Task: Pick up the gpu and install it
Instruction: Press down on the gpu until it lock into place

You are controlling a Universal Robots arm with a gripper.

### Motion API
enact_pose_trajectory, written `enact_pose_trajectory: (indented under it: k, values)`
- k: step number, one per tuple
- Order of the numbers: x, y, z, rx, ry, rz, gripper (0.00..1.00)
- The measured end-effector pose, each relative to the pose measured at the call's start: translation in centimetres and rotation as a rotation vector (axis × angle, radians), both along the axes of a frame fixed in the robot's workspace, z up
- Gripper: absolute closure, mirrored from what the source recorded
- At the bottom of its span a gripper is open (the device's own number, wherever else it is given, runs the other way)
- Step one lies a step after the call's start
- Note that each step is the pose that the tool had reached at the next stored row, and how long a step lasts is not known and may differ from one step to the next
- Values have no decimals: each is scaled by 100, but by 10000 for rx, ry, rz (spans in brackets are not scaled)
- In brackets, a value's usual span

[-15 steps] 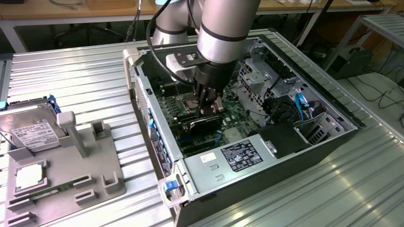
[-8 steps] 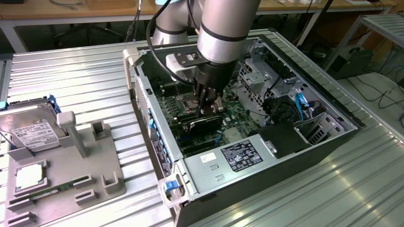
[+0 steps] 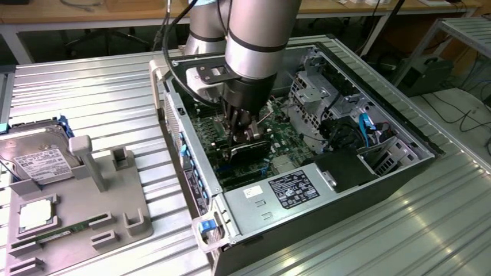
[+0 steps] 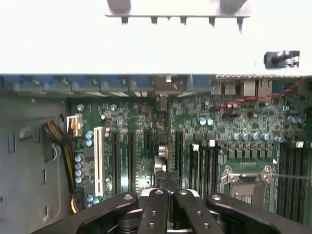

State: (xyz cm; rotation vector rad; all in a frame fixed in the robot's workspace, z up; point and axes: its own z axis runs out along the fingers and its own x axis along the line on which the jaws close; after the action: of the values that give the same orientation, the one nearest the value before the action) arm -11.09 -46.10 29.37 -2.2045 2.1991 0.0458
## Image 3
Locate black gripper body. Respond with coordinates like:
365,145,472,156
218,75,277,115

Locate green graphics card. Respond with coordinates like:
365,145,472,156
213,138,272,165

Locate green motherboard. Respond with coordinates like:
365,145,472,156
189,97,321,193

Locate silver chipset heatsink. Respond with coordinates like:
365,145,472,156
273,156,298,171

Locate long black expansion slot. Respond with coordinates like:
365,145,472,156
220,169,265,182
222,175,269,187

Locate metal disk bay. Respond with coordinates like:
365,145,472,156
285,47,371,123

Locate black plastic shroud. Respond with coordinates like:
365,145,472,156
301,147,379,194

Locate silver power supply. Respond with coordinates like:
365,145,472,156
222,165,339,236

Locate blue case latch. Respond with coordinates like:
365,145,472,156
197,219,218,233

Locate open black PC case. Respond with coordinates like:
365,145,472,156
148,41,448,276

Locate wooden desk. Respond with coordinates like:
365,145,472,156
0,0,479,29

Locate black office chair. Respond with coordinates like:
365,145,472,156
62,27,152,57

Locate blue disk caddy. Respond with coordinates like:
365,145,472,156
0,114,76,139

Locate black box device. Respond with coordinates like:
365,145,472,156
400,56,456,97

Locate silver hard disk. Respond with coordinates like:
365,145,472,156
0,125,77,185

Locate metal slat table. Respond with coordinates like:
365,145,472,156
412,17,491,95

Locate green RAM stick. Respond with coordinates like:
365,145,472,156
9,220,94,248

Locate silver CPU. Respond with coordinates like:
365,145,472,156
17,200,53,228

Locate grey parts rack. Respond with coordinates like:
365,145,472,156
0,135,154,276

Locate grey wrist camera housing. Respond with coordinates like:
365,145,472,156
185,65,236,104

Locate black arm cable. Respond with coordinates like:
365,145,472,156
152,0,225,108

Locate blue wire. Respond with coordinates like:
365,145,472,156
359,112,376,149

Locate black floor cable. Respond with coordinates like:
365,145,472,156
440,97,491,132

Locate black disk wire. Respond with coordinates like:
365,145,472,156
0,156,20,182

